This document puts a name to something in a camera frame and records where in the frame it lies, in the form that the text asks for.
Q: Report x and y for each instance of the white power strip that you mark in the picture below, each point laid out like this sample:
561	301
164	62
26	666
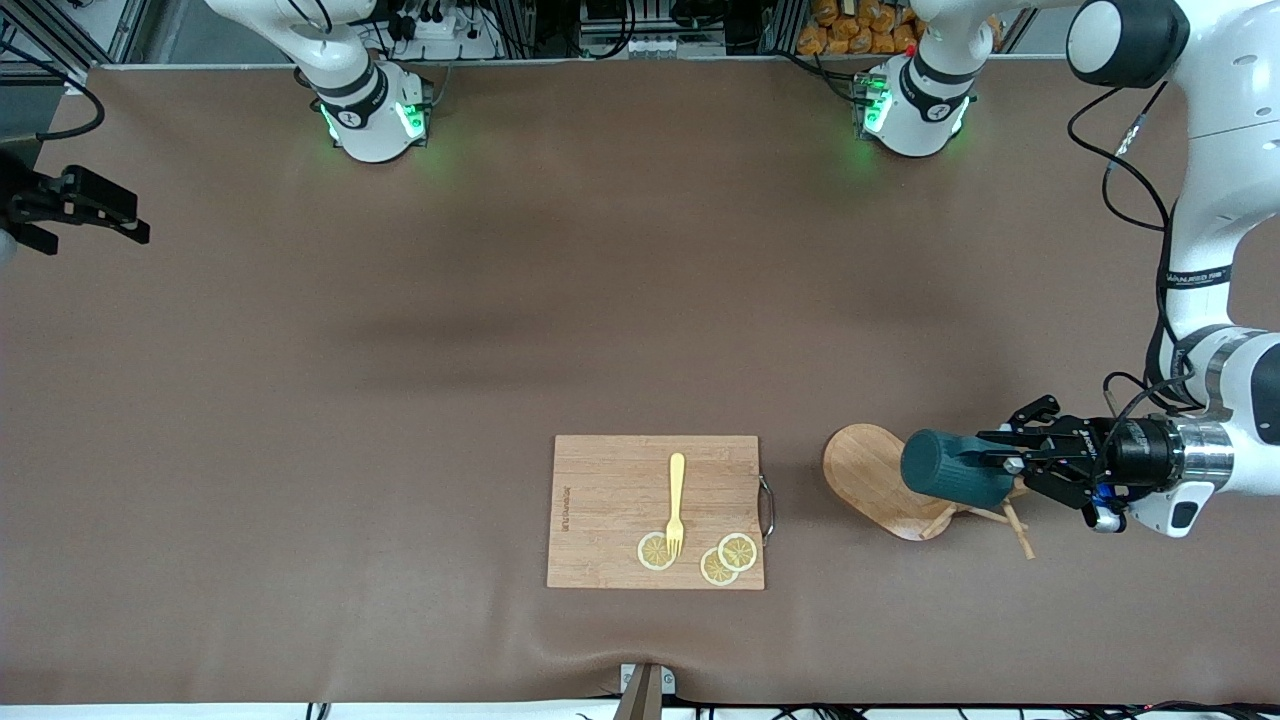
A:
445	32

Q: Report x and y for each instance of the grey electronics box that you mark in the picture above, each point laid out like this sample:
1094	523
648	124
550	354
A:
650	45

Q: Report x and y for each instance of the lemon slice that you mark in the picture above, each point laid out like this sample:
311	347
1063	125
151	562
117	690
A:
650	553
712	572
740	550

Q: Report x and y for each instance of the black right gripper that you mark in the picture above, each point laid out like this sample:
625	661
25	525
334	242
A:
30	204

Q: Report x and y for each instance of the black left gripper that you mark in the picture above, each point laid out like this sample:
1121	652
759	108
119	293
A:
1140	451

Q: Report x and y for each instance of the bamboo cutting board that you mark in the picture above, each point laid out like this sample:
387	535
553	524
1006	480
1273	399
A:
610	500

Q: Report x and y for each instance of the metal table edge bracket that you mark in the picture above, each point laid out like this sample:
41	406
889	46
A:
642	695

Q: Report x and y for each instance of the teal cup with yellow inside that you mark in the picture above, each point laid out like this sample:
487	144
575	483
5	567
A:
945	465

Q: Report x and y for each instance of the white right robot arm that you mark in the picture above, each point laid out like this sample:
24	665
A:
370	130

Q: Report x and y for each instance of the yellow plastic fork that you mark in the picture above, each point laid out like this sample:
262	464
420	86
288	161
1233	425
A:
677	480

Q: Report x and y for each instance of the aluminium frame post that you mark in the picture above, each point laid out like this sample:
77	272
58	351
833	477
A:
100	30

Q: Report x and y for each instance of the wooden mug tree rack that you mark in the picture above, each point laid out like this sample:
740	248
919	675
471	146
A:
865	470

